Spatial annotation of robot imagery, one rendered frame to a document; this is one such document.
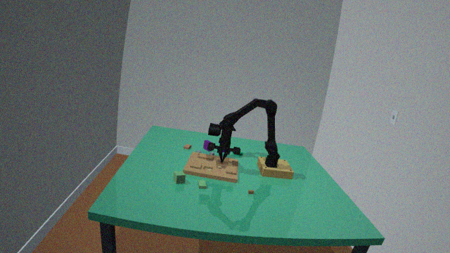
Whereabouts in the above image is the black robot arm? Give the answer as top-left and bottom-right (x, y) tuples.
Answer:
(208, 98), (280, 168)

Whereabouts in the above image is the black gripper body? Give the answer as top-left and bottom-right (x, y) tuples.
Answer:
(207, 137), (240, 155)

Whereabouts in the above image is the small green cube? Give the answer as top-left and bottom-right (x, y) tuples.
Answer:
(173, 171), (186, 184)

